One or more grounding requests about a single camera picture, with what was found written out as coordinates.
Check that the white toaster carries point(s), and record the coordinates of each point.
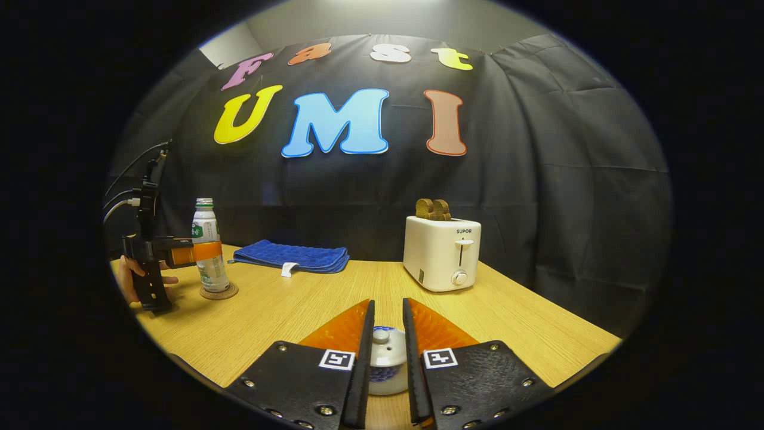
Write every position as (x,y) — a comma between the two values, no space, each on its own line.
(439,257)

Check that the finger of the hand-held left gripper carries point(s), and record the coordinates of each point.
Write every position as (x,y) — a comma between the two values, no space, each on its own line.
(197,252)

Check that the blue folded towel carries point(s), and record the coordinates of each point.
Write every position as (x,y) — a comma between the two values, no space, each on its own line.
(286,254)

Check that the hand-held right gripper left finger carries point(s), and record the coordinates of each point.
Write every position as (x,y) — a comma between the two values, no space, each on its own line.
(298,382)

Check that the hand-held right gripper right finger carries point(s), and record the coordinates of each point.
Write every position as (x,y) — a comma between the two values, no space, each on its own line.
(477,382)

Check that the white water bottle green label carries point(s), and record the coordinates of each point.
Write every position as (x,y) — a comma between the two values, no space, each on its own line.
(206,230)

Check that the round brown coaster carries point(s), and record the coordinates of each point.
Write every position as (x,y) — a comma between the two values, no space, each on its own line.
(230,293)

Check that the black backdrop cloth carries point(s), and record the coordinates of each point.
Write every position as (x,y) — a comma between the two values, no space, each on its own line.
(537,179)

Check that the brown bread slice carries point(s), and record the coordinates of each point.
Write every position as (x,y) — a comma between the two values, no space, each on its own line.
(443,211)
(424,209)

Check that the white teacup lid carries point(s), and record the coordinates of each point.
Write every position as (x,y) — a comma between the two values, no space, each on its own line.
(382,340)

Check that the white blue teacup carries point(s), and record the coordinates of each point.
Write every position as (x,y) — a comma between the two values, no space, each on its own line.
(388,385)

